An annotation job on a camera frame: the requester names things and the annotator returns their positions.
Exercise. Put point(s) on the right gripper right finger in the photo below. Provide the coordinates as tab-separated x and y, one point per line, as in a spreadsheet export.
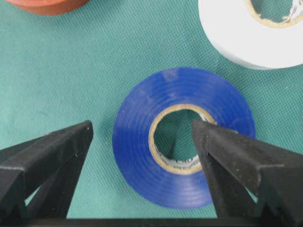
251	182

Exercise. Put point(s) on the red tape roll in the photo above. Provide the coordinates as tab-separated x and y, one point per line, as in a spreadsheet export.
48	7

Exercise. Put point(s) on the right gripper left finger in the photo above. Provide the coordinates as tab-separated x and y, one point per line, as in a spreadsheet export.
38	177

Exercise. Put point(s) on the white tape roll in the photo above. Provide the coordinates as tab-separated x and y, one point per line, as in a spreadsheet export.
241	34

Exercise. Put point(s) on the blue tape roll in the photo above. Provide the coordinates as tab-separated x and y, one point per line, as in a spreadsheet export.
165	182

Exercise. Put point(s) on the green table cloth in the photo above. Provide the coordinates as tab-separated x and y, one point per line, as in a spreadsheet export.
61	70

